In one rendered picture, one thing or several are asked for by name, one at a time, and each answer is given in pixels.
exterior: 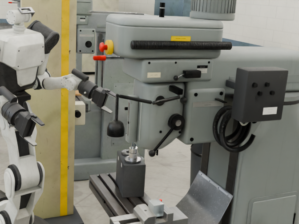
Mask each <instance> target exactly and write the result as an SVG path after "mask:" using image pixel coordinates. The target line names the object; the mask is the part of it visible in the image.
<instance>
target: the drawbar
mask: <svg viewBox="0 0 299 224"><path fill-rule="evenodd" d="M160 7H161V8H160V11H159V17H164V14H165V9H164V8H165V3H160Z"/></svg>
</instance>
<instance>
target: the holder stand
mask: <svg viewBox="0 0 299 224"><path fill-rule="evenodd" d="M145 168H146V164H145V163H144V161H143V159H142V158H141V156H140V154H139V152H137V160H130V159H129V149H125V150H122V151H117V168H116V182H117V185H118V187H119V190H120V192H121V195H122V197H123V198H124V197H141V196H144V188H145Z"/></svg>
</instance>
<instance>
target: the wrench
mask: <svg viewBox="0 0 299 224"><path fill-rule="evenodd" d="M89 12H90V13H111V14H132V15H144V13H136V12H104V11H89Z"/></svg>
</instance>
